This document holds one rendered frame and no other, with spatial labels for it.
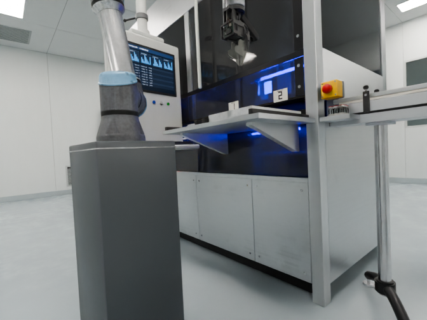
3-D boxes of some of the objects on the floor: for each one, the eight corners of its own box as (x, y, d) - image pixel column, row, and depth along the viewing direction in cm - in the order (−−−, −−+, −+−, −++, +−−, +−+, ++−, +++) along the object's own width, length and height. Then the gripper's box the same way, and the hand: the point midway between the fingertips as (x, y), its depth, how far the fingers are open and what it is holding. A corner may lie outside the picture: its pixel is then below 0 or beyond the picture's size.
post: (319, 296, 125) (303, -139, 118) (331, 301, 120) (315, -151, 114) (312, 301, 120) (295, -149, 114) (325, 307, 116) (308, -161, 109)
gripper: (218, 11, 97) (220, 66, 98) (234, -1, 91) (237, 58, 91) (233, 18, 103) (236, 70, 104) (250, 7, 96) (252, 63, 97)
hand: (241, 62), depth 99 cm, fingers closed
